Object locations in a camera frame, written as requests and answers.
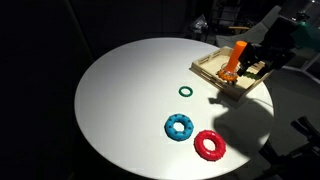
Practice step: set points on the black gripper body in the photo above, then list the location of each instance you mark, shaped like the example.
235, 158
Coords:
278, 41

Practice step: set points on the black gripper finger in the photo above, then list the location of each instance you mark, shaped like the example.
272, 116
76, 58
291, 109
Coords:
247, 55
264, 70

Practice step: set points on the wooden bar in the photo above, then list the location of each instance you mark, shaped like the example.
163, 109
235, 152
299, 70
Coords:
240, 28

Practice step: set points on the wooden tray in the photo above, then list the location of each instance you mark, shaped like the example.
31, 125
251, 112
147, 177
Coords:
213, 66

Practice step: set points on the black tripod stand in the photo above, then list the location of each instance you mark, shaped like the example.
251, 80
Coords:
300, 150

